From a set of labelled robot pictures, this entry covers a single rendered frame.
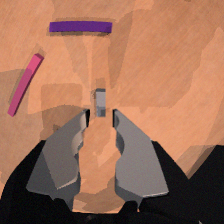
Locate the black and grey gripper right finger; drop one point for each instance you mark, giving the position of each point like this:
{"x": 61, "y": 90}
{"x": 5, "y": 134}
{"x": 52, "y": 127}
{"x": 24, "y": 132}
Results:
{"x": 146, "y": 173}

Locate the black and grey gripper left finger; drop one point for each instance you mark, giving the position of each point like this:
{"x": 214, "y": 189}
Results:
{"x": 49, "y": 171}

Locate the purple rod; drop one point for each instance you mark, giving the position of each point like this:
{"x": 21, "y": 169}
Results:
{"x": 89, "y": 26}

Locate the pink rod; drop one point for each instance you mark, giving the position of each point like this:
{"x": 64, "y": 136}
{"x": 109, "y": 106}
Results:
{"x": 24, "y": 83}

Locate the grey rod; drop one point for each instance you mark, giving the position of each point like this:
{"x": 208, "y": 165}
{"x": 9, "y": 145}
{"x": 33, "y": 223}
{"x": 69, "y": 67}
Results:
{"x": 101, "y": 102}

